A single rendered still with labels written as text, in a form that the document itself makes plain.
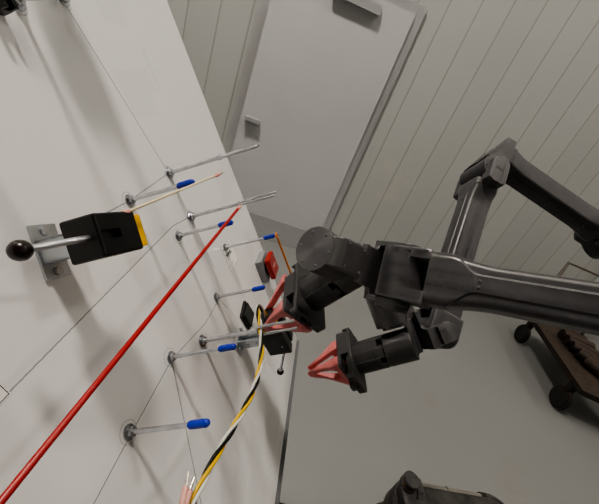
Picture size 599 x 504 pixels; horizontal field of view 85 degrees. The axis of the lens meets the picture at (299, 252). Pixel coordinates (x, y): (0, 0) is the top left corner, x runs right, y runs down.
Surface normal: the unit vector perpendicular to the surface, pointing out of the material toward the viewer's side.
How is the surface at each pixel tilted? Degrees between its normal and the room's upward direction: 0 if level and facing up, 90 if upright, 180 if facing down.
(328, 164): 90
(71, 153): 53
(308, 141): 90
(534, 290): 65
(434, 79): 90
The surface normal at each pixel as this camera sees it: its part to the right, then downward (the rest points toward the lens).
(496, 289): -0.50, -0.26
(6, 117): 0.95, -0.22
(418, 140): 0.02, 0.50
